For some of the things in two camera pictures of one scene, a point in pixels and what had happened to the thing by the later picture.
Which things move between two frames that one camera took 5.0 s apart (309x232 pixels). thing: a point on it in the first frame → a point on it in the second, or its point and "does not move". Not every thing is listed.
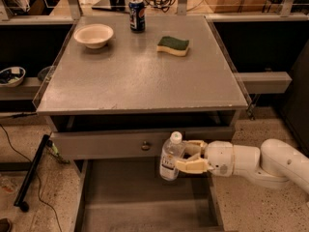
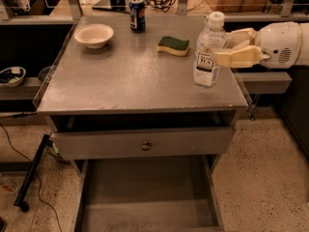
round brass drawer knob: (146, 147) does not move
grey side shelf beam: (264, 82) does not move
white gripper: (219, 158) → (278, 43)
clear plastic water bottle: (172, 149) → (206, 72)
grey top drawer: (130, 143) does not move
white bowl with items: (12, 76) does not move
